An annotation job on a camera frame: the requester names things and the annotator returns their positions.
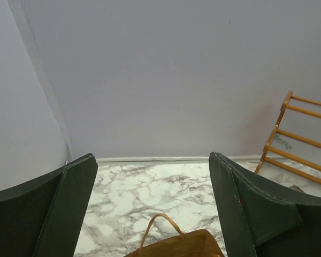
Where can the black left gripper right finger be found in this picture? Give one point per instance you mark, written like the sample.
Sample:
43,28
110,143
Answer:
259,217

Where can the wooden orange shelf rack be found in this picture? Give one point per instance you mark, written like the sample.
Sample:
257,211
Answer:
278,131

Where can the brown red paper bag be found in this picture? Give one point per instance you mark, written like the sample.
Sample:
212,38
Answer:
196,243

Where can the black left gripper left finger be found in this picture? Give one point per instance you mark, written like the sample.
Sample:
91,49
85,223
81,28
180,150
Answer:
44,216

